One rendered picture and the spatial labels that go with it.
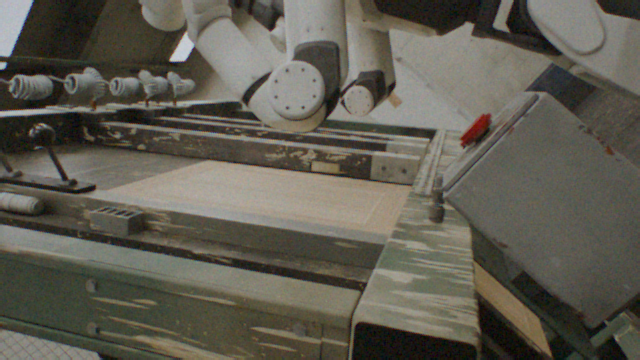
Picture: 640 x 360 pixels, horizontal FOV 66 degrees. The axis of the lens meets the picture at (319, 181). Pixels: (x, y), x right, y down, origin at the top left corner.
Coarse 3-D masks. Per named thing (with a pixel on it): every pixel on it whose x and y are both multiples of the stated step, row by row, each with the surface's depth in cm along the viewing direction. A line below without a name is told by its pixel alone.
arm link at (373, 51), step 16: (352, 32) 117; (368, 32) 114; (384, 32) 116; (368, 48) 116; (384, 48) 116; (368, 64) 118; (384, 64) 117; (368, 80) 118; (384, 80) 119; (352, 96) 121; (368, 96) 119; (352, 112) 123; (368, 112) 121
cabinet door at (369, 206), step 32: (128, 192) 96; (160, 192) 99; (192, 192) 101; (224, 192) 103; (256, 192) 105; (288, 192) 107; (320, 192) 109; (352, 192) 111; (384, 192) 114; (352, 224) 86; (384, 224) 87
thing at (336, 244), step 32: (0, 192) 88; (32, 192) 86; (96, 192) 86; (160, 224) 80; (192, 224) 78; (224, 224) 77; (256, 224) 75; (288, 224) 76; (320, 224) 77; (320, 256) 73; (352, 256) 72
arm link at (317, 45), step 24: (288, 0) 69; (312, 0) 67; (336, 0) 68; (288, 24) 69; (312, 24) 67; (336, 24) 68; (288, 48) 69; (312, 48) 66; (336, 48) 66; (288, 72) 64; (312, 72) 64; (336, 72) 65; (288, 96) 64; (312, 96) 64; (336, 96) 73
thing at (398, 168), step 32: (96, 96) 156; (96, 128) 155; (128, 128) 152; (160, 128) 154; (224, 160) 145; (256, 160) 143; (288, 160) 140; (320, 160) 138; (352, 160) 135; (384, 160) 133; (416, 160) 130
